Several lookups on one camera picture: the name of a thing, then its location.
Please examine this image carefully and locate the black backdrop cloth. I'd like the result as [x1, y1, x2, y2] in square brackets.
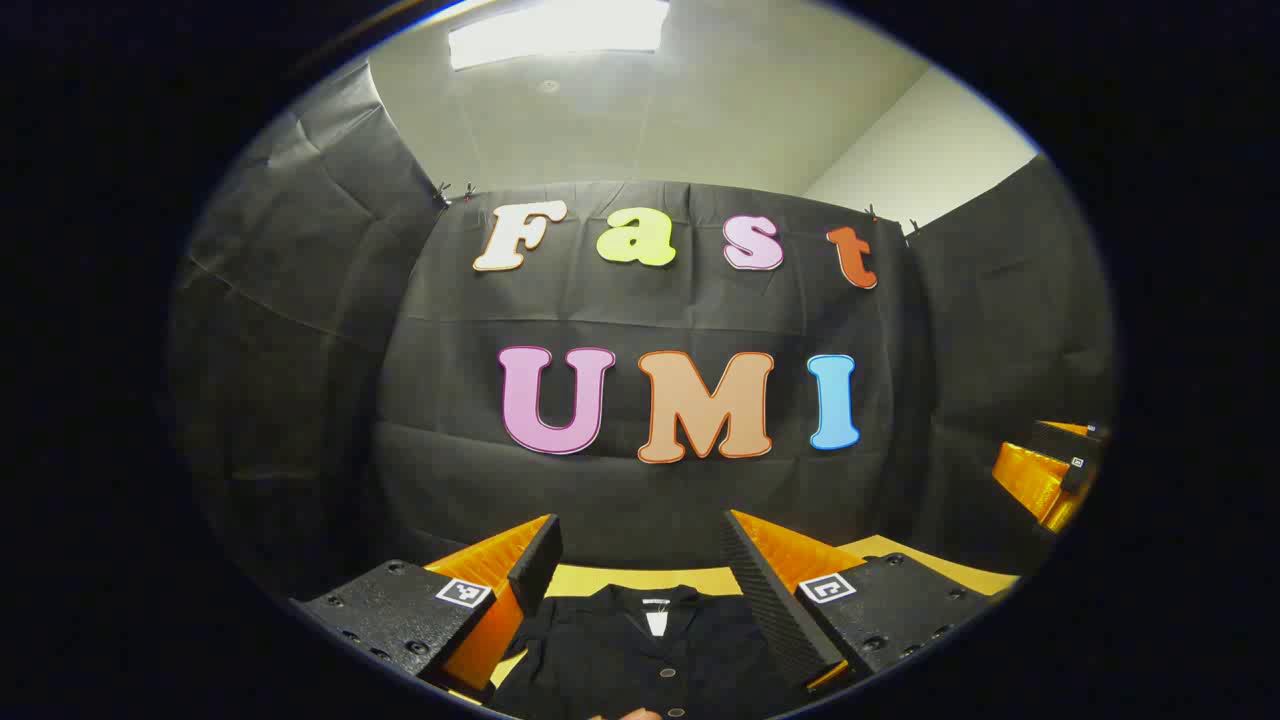
[165, 55, 1116, 601]

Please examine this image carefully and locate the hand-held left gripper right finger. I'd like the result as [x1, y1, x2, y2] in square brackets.
[720, 509, 1001, 693]

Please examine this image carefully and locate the black button shirt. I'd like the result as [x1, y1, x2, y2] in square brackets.
[485, 583, 816, 720]

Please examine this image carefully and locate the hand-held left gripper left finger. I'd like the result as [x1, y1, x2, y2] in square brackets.
[290, 514, 563, 701]

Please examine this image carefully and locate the ceiling light panel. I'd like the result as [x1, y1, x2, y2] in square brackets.
[447, 0, 671, 71]

